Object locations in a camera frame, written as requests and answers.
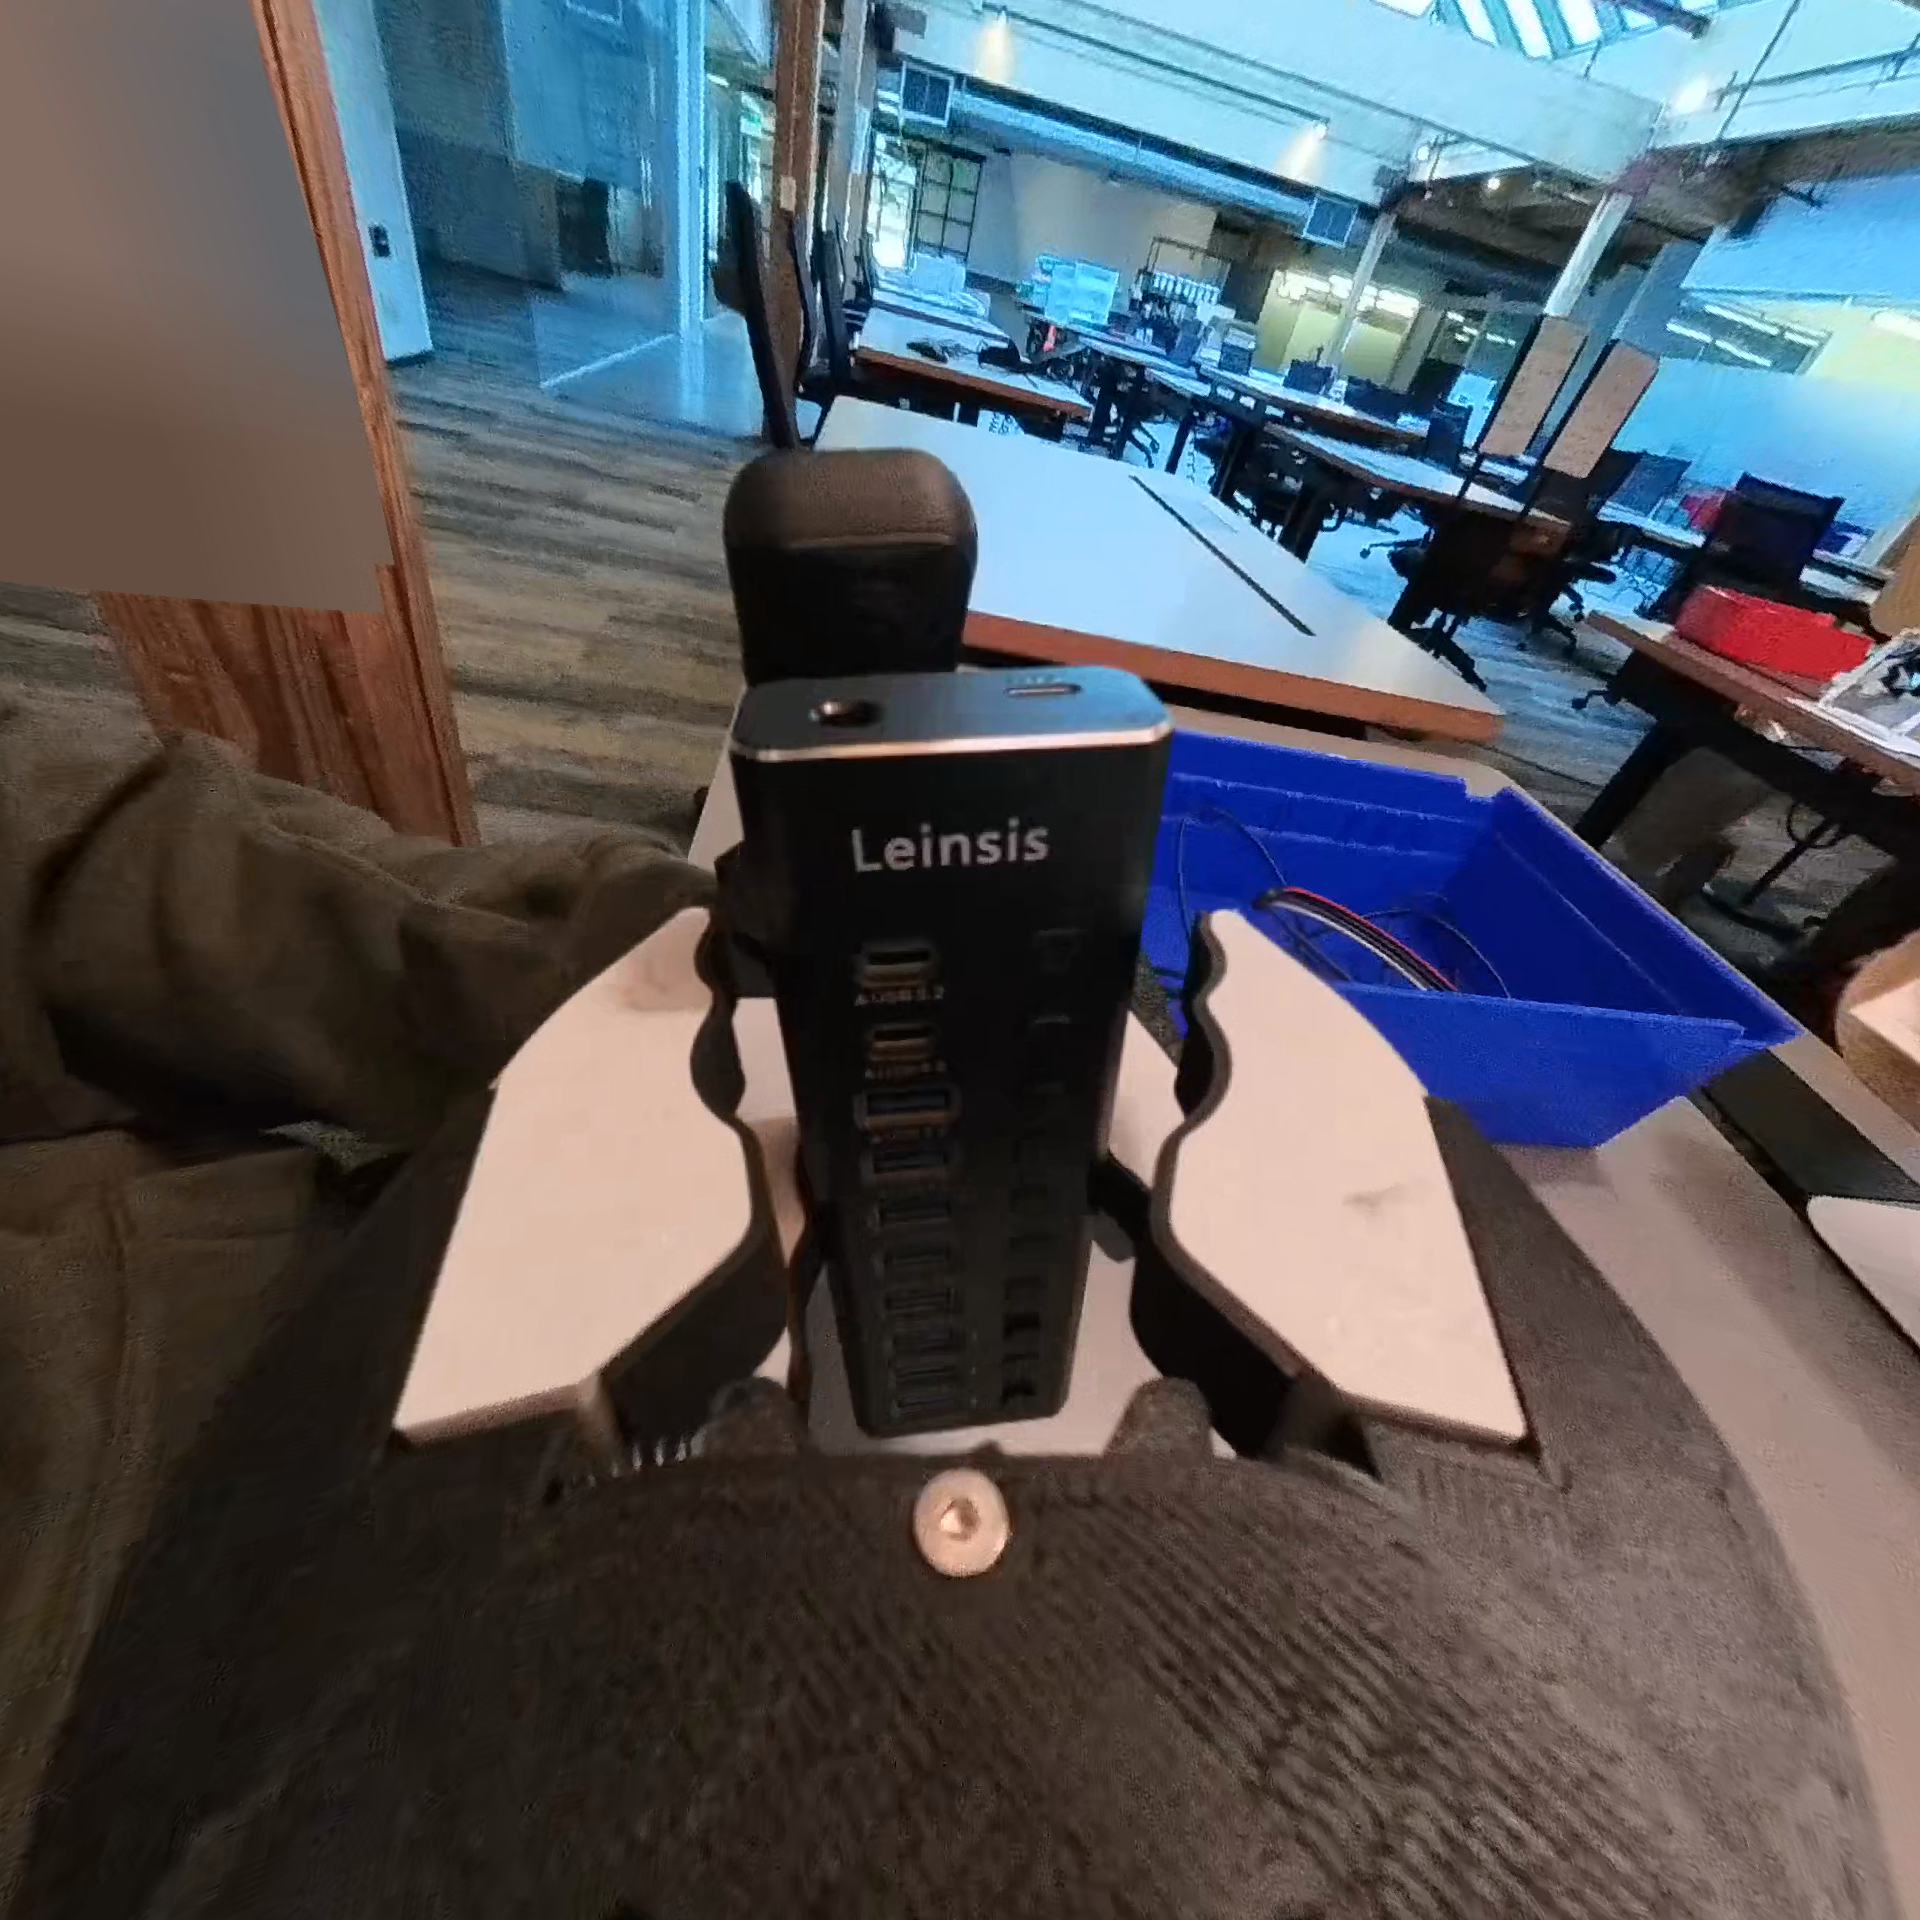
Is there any wooden partition board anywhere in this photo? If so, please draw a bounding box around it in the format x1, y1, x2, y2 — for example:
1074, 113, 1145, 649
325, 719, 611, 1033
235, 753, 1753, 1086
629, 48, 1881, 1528
1545, 345, 1661, 474
1477, 319, 1590, 459

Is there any blue plastic bin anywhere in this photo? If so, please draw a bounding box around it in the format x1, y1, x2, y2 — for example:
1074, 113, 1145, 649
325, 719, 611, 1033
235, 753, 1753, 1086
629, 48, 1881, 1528
1142, 731, 1804, 1153

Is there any wood edged work table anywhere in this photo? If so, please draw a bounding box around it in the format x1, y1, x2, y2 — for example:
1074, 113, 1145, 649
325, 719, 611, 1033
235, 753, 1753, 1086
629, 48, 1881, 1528
1590, 607, 1920, 788

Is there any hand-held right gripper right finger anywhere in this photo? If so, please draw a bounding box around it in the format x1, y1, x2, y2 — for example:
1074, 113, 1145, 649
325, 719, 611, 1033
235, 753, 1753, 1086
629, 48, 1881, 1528
1135, 912, 1533, 1465

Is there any red plastic tray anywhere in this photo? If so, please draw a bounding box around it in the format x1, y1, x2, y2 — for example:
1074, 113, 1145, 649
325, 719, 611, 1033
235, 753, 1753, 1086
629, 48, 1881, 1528
1673, 587, 1877, 676

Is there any white mat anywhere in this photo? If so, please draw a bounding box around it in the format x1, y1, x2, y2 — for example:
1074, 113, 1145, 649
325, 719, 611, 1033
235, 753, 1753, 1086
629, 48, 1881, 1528
1810, 1194, 1920, 1347

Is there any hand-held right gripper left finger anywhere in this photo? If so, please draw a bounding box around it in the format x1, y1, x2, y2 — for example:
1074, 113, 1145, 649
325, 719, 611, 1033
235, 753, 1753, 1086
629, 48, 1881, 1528
393, 905, 798, 1449

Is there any wooden pillar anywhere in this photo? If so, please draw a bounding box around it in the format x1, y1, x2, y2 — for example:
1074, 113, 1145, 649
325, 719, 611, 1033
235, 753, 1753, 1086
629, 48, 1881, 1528
95, 0, 482, 842

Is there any red and black wire bundle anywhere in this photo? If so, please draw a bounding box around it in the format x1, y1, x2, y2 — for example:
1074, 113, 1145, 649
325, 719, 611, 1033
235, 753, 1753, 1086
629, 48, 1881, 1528
1180, 810, 1518, 1001

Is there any black USB hub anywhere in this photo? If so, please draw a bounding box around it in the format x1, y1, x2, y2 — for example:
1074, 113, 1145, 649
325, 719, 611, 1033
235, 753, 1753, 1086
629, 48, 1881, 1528
732, 667, 1175, 1441

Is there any black chair back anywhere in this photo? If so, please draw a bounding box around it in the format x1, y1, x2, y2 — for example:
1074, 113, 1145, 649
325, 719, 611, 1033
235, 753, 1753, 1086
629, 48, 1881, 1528
717, 179, 821, 451

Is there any white table with wood edge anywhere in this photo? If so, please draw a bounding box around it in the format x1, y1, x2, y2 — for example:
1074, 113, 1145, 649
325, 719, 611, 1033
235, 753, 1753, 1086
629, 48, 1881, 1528
816, 392, 1505, 741

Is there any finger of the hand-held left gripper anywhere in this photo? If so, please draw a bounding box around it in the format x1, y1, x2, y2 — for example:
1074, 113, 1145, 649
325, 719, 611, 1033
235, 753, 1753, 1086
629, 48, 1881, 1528
1101, 1028, 1196, 1253
748, 1117, 821, 1403

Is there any person's green jacket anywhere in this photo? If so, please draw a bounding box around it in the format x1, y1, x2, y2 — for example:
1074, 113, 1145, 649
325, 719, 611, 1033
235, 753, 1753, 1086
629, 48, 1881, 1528
0, 1126, 494, 1920

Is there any long wood edged table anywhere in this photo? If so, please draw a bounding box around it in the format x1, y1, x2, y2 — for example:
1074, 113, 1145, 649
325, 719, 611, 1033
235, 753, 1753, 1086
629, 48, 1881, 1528
851, 306, 1094, 430

